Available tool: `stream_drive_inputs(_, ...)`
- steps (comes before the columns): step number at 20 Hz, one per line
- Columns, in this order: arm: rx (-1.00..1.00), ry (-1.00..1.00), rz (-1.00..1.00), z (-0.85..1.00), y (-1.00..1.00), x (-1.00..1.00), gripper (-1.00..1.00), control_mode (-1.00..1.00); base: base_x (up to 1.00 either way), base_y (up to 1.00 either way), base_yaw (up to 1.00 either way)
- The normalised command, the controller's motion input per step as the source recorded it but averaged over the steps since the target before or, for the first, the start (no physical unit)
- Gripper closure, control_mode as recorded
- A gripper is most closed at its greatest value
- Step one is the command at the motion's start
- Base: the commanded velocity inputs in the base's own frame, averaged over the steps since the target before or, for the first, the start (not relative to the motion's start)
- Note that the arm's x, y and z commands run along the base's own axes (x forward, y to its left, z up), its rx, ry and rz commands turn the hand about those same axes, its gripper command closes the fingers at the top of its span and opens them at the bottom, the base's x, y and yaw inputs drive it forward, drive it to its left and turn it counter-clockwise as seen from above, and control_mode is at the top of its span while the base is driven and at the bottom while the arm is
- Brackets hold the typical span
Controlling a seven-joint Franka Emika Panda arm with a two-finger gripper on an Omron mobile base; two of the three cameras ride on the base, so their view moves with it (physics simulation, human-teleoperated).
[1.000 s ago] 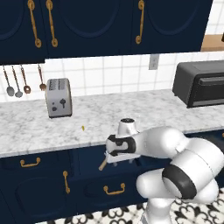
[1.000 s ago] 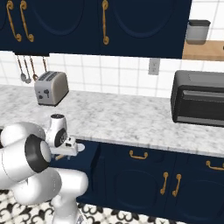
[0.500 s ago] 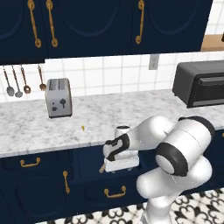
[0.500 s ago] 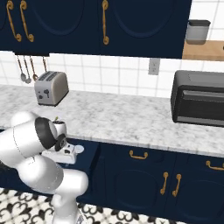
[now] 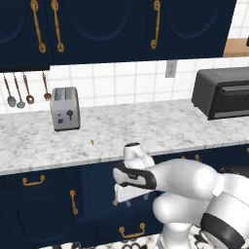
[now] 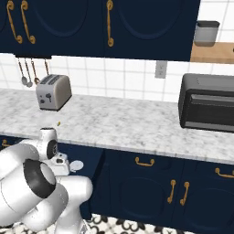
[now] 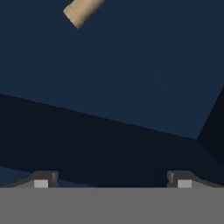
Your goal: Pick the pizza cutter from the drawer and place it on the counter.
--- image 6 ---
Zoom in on dark utensil rail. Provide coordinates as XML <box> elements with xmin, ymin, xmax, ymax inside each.
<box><xmin>14</xmin><ymin>53</ymin><xmax>52</xmax><ymax>60</ymax></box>

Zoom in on grey wall outlet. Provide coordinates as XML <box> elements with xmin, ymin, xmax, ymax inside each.
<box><xmin>154</xmin><ymin>59</ymin><xmax>168</xmax><ymax>80</ymax></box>

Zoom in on wooden wall shelf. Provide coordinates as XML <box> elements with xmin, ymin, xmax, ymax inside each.
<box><xmin>189</xmin><ymin>41</ymin><xmax>234</xmax><ymax>65</ymax></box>

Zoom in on brass curled cupboard handle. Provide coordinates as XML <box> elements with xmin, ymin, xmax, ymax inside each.
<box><xmin>20</xmin><ymin>0</ymin><xmax>37</xmax><ymax>46</ymax></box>
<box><xmin>105</xmin><ymin>0</ymin><xmax>115</xmax><ymax>48</ymax></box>
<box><xmin>5</xmin><ymin>0</ymin><xmax>24</xmax><ymax>45</ymax></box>

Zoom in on navy drawer front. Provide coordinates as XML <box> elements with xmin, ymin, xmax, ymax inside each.
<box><xmin>103</xmin><ymin>148</ymin><xmax>187</xmax><ymax>175</ymax></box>
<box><xmin>184</xmin><ymin>158</ymin><xmax>234</xmax><ymax>186</ymax></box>

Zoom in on navy lower cupboard door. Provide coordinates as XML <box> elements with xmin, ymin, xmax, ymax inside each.
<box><xmin>102</xmin><ymin>168</ymin><xmax>181</xmax><ymax>228</ymax></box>
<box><xmin>176</xmin><ymin>177</ymin><xmax>234</xmax><ymax>234</ymax></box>

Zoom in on open navy drawer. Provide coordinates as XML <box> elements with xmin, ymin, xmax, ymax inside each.
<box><xmin>56</xmin><ymin>142</ymin><xmax>105</xmax><ymax>221</ymax></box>

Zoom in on grey canister with black lid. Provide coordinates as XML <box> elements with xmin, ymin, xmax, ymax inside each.
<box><xmin>193</xmin><ymin>19</ymin><xmax>221</xmax><ymax>48</ymax></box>

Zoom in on silver toaster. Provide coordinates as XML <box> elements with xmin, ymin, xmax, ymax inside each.
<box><xmin>35</xmin><ymin>73</ymin><xmax>73</xmax><ymax>112</ymax></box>

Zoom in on brass lower cupboard handle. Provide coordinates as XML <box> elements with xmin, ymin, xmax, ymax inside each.
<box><xmin>179</xmin><ymin>181</ymin><xmax>191</xmax><ymax>207</ymax></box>
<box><xmin>166</xmin><ymin>179</ymin><xmax>177</xmax><ymax>205</ymax></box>

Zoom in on hanging copper-handled tool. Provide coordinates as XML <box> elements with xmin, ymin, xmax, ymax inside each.
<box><xmin>43</xmin><ymin>58</ymin><xmax>50</xmax><ymax>76</ymax></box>

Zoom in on hanging metal ladle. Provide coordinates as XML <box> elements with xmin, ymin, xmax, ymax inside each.
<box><xmin>24</xmin><ymin>58</ymin><xmax>34</xmax><ymax>89</ymax></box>

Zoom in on black toaster oven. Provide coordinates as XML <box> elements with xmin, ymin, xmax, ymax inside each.
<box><xmin>177</xmin><ymin>72</ymin><xmax>234</xmax><ymax>133</ymax></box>

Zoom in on narrow navy upper cupboard door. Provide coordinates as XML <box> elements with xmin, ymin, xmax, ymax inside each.
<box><xmin>0</xmin><ymin>0</ymin><xmax>19</xmax><ymax>55</ymax></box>

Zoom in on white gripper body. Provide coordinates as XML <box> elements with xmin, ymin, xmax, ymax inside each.
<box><xmin>50</xmin><ymin>160</ymin><xmax>72</xmax><ymax>177</ymax></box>

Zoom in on hanging metal spoon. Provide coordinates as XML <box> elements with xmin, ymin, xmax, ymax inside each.
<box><xmin>16</xmin><ymin>58</ymin><xmax>29</xmax><ymax>86</ymax></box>

